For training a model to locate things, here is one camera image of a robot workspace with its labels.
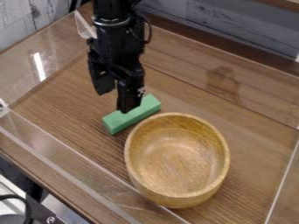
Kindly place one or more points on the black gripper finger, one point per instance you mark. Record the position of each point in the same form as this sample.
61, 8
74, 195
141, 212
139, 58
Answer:
102, 79
130, 94

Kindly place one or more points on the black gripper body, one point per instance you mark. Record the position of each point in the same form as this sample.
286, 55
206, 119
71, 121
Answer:
118, 46

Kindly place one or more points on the green rectangular block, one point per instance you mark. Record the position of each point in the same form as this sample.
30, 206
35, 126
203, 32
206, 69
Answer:
118, 121

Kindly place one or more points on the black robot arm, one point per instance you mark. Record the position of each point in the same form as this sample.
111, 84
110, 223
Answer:
111, 9

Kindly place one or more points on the brown wooden bowl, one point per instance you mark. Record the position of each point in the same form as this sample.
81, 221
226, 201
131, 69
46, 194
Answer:
177, 159

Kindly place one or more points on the clear acrylic tray walls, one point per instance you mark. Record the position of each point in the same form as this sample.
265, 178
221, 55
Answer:
54, 138

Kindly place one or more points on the clear acrylic corner bracket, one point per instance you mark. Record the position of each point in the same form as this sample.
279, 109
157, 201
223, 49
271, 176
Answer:
86, 30

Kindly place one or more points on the black metal table bracket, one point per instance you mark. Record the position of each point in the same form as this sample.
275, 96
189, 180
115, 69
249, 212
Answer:
38, 214

